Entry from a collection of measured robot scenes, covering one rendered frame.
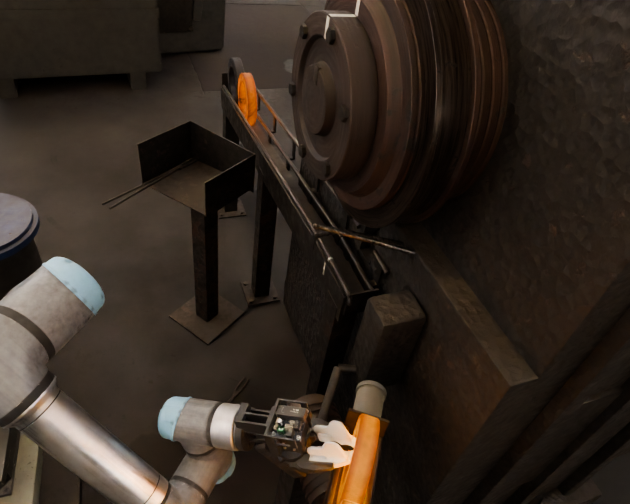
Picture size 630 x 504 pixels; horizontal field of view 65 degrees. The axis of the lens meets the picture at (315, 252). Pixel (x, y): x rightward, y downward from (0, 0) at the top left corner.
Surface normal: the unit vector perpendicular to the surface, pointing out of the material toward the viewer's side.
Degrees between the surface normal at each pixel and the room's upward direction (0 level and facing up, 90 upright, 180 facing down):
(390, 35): 41
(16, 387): 46
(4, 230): 0
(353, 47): 32
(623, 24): 90
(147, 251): 1
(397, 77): 59
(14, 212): 0
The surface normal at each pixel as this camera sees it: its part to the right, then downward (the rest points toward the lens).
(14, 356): 0.68, -0.14
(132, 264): 0.12, -0.73
